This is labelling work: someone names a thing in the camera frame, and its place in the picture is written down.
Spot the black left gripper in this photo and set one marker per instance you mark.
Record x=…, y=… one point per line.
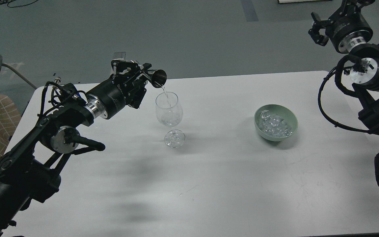
x=125, y=87

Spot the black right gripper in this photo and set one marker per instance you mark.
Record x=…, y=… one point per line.
x=342, y=26

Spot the steel double jigger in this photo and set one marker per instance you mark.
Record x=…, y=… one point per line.
x=158, y=77

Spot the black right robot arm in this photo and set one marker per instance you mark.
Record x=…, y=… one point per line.
x=357, y=72

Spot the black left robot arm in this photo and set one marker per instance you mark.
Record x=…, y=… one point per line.
x=31, y=169

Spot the clear wine glass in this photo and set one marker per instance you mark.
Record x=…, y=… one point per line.
x=169, y=113

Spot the pile of ice cubes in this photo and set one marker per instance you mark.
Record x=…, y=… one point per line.
x=274, y=125

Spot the grey floor plate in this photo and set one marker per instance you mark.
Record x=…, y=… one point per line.
x=119, y=55

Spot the green bowl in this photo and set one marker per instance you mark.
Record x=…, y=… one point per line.
x=284, y=112

